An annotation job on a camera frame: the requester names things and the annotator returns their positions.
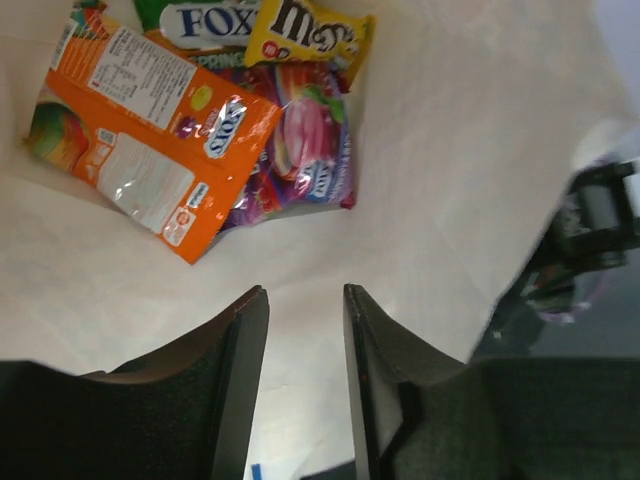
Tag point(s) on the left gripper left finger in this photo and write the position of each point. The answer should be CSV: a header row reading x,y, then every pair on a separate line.
x,y
182,411

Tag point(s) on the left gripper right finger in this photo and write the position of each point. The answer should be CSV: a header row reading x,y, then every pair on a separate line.
x,y
418,413

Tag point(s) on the orange Fox's candy packet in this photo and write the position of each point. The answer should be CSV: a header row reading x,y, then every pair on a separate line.
x,y
169,143

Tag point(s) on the purple Fox's berries packet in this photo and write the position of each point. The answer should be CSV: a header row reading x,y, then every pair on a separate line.
x,y
308,158

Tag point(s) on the blue checkered paper bag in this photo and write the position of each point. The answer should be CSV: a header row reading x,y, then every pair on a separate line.
x,y
469,119

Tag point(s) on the yellow M&M's packet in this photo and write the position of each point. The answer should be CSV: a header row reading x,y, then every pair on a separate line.
x,y
295,31

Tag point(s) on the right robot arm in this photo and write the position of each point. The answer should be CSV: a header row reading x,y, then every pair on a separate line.
x,y
578,294

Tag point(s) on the green snack packet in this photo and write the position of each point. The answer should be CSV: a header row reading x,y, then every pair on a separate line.
x,y
212,34

